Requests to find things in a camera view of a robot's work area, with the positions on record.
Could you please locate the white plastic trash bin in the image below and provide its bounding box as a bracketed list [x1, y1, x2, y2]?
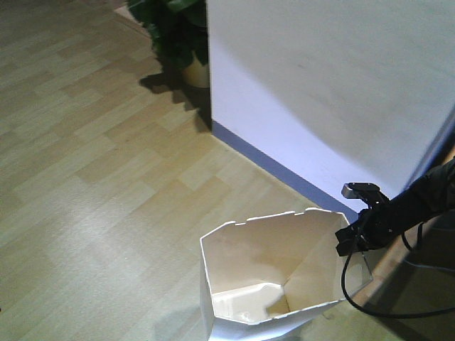
[200, 207, 372, 340]

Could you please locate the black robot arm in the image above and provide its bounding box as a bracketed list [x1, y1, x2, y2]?
[335, 160, 454, 256]

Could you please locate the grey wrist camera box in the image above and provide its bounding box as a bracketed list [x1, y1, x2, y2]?
[341, 182, 380, 200]

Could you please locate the green potted plant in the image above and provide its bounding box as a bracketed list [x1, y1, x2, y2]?
[127, 0, 210, 89]

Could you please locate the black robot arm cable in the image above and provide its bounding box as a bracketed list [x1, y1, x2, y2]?
[341, 222, 455, 319]

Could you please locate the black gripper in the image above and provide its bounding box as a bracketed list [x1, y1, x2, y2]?
[335, 202, 391, 256]

